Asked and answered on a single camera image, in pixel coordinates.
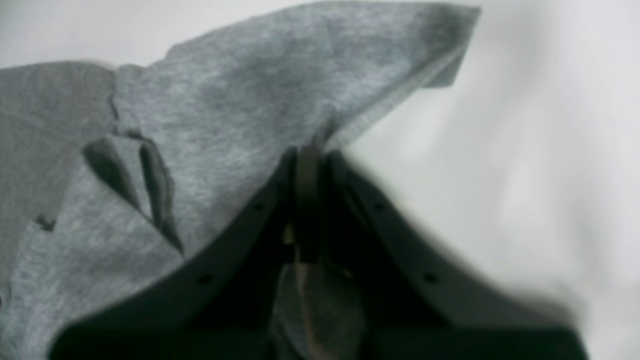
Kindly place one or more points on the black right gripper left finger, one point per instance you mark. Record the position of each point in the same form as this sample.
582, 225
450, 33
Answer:
218, 305

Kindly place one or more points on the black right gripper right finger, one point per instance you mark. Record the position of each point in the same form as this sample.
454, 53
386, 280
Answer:
420, 305

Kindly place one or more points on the grey Hugging Face T-shirt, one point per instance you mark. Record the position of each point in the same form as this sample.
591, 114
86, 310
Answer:
111, 179

